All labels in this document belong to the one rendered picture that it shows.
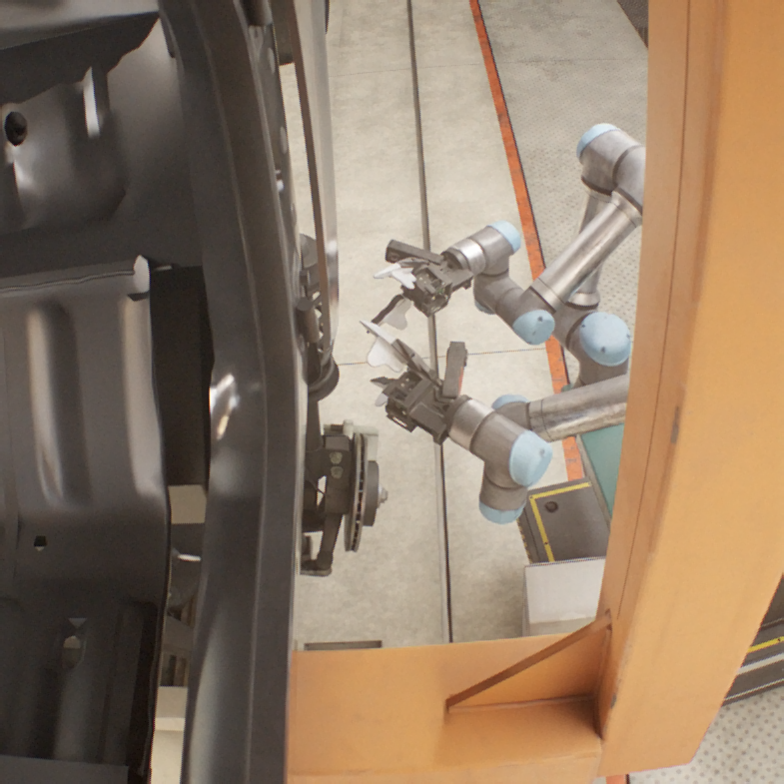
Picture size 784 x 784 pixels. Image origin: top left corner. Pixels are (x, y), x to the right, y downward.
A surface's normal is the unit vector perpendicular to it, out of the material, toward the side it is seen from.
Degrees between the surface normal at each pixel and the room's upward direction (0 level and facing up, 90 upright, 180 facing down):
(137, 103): 71
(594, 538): 0
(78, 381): 46
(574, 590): 0
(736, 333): 90
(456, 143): 0
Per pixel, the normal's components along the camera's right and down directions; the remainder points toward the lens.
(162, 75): -0.22, 0.45
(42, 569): -0.10, -0.45
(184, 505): 0.00, 0.70
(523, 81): -0.11, -0.71
